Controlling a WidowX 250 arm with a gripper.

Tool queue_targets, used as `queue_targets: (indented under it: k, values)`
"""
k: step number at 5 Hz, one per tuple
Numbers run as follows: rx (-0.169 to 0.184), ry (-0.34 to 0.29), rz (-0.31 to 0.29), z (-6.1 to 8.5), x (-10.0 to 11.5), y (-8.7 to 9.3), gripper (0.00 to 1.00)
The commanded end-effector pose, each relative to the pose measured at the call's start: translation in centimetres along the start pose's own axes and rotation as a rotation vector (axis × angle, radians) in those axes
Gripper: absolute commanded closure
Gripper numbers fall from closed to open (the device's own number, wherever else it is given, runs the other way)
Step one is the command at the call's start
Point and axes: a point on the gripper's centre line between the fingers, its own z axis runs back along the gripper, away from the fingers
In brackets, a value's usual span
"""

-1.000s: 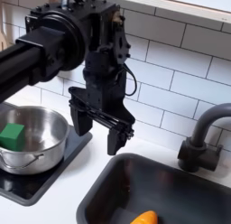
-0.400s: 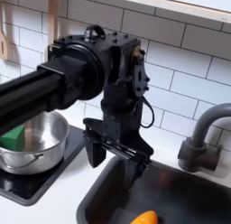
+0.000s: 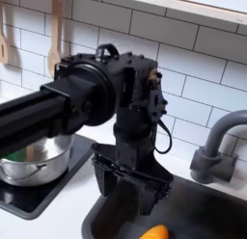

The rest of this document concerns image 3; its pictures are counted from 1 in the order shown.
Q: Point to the black stove top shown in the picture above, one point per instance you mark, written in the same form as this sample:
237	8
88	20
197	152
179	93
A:
32	198

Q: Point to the wooden spoon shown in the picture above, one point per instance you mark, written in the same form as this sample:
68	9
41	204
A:
55	40

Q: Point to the dark grey sink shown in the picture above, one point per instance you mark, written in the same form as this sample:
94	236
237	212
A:
205	214

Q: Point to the dark grey tap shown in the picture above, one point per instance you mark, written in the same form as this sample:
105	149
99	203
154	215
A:
212	165

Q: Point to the slotted wooden spatula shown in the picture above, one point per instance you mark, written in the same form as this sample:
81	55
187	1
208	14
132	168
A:
3	50

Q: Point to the light wooden shelf board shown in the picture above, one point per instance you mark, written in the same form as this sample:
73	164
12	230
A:
180	5

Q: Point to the steel pot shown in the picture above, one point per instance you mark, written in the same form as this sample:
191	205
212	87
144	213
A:
48	165

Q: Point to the orange toy carrot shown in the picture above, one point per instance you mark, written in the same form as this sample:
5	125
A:
156	232

